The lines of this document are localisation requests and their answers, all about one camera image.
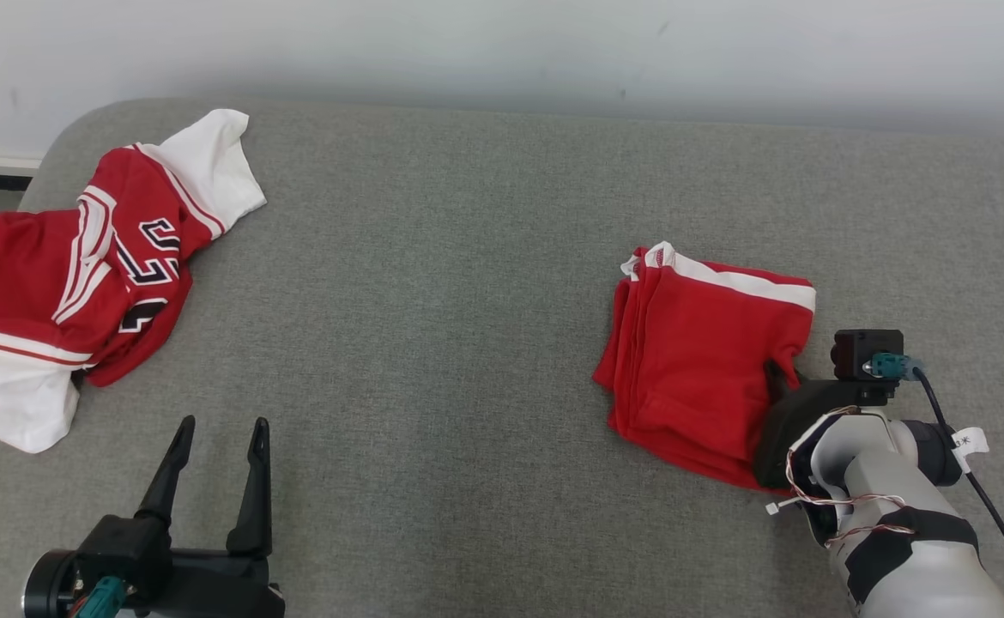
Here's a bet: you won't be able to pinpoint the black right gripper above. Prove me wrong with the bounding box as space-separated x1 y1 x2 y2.
754 359 898 491

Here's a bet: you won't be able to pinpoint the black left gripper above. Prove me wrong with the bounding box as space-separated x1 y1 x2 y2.
82 415 287 618

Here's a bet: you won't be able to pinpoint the red shorts white stripe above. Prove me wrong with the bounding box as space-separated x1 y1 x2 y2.
592 241 818 493

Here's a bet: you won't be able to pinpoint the red jersey white sleeves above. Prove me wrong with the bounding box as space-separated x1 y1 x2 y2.
0 108 268 455

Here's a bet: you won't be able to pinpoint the thin red white wires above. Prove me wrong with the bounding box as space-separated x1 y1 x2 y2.
765 406 916 550

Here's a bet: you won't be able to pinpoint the white cable tag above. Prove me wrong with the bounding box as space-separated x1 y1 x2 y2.
951 427 990 475

